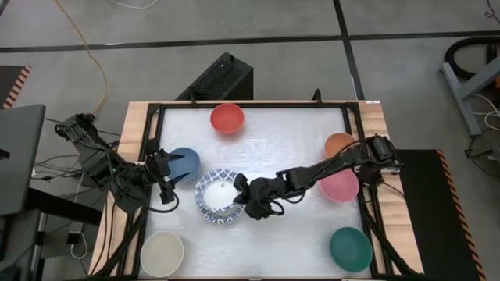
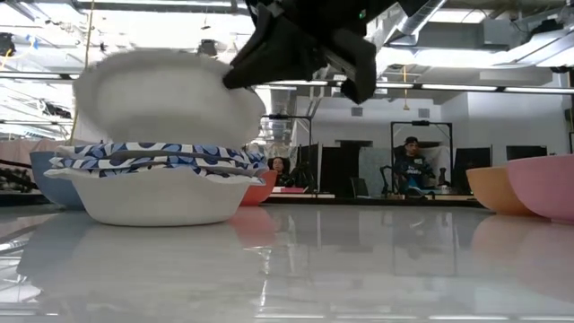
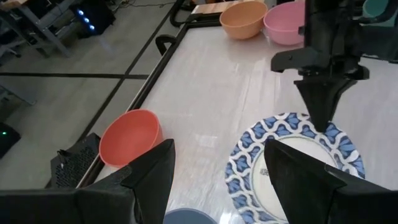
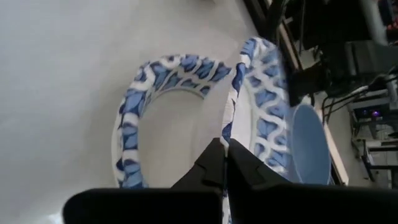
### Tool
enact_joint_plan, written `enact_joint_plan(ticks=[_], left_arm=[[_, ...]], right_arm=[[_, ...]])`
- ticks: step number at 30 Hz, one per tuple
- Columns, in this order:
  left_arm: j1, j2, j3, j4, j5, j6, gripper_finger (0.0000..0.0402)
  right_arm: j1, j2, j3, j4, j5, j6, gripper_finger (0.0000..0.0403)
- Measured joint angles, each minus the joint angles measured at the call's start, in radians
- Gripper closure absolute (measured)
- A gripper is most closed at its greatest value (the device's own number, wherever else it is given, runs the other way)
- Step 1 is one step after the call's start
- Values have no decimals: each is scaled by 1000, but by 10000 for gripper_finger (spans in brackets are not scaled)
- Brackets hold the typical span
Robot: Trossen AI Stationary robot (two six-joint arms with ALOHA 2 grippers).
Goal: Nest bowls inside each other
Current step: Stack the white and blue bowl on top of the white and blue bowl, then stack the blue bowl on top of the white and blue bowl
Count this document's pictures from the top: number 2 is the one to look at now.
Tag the orange plastic bowl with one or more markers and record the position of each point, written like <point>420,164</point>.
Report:
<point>493,190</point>

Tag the person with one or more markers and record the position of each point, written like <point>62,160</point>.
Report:
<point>411,168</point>
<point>278,166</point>

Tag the long suspended light strip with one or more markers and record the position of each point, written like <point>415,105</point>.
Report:
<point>457,87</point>

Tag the silver ceiling air duct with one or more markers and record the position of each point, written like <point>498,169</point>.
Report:
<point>421,15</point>

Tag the coral red plastic bowl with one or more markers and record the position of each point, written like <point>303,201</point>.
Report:
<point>258,193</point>

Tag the white scalloped bottom bowl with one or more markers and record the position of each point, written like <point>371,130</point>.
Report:
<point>157,202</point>

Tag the blue plastic bowl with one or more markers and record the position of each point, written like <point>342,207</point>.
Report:
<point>54,184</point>

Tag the black metal frame stand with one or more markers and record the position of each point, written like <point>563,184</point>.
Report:
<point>287,116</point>
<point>421,122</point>

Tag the pink plastic bowl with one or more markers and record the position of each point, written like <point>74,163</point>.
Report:
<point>547,188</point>

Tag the black panel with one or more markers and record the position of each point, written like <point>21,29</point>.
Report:
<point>338,170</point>

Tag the corrugated silver duct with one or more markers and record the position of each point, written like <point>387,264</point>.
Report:
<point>280,105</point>

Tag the pink cloth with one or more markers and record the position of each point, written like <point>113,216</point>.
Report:
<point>22,154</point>

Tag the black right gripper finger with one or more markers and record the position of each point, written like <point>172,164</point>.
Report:
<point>361,67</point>
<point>278,54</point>

